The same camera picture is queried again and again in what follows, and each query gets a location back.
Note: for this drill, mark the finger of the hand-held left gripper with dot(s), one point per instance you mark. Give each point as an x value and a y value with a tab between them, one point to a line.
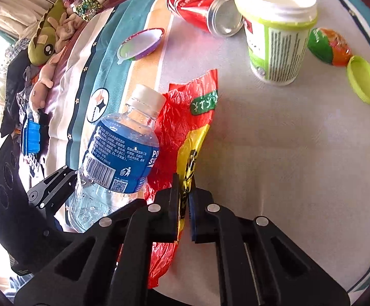
52	186

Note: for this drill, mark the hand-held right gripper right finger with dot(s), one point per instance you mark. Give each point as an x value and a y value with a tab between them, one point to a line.
194	216

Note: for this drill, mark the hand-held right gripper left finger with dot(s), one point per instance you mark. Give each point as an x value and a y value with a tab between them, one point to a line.
167	210

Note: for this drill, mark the clear bottle with blue label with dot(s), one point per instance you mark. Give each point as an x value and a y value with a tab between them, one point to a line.
121	153

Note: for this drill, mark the red plastic bag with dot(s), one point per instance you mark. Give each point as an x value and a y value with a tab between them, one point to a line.
178	108

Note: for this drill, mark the white cup with green label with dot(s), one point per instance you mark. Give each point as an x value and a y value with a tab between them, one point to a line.
277	47

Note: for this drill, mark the red drink can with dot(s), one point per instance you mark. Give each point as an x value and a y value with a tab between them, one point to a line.
191	6

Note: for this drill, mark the blue ribbed plastic toy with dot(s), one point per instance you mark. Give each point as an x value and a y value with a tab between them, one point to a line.
30	137

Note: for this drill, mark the teal white star-striped blanket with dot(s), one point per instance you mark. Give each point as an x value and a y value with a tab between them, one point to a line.
284	165

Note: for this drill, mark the pile of dark clothes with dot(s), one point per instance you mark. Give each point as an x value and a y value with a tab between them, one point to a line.
16	70

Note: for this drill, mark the green plush toy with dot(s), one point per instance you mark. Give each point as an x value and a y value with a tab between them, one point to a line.
41	47

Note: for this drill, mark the purple white foil lid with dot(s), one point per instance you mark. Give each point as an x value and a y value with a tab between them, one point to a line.
140	43

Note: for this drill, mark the glitter-filled clear jar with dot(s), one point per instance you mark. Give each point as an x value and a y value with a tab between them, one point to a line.
87	8

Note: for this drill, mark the white curtain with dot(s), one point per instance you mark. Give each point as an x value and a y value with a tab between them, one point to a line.
12	3

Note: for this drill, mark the orange green snack packet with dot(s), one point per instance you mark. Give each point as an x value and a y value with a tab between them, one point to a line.
325	46

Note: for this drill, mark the green plastic lid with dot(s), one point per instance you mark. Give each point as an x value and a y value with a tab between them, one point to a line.
363	79

